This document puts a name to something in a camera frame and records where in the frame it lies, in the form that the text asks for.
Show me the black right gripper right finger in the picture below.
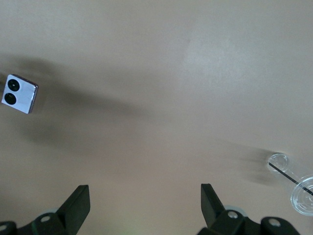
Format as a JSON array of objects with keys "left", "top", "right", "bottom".
[{"left": 197, "top": 183, "right": 301, "bottom": 235}]

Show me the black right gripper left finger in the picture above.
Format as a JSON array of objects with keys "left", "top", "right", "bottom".
[{"left": 0, "top": 185, "right": 91, "bottom": 235}]

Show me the purple flip phone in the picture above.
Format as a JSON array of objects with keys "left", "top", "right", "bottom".
[{"left": 0, "top": 73, "right": 39, "bottom": 115}]

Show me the black drinking straw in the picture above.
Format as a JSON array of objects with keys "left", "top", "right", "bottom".
[{"left": 268, "top": 163, "right": 313, "bottom": 196}]

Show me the clear plastic cup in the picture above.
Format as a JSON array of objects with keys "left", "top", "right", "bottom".
[{"left": 266, "top": 152, "right": 313, "bottom": 217}]

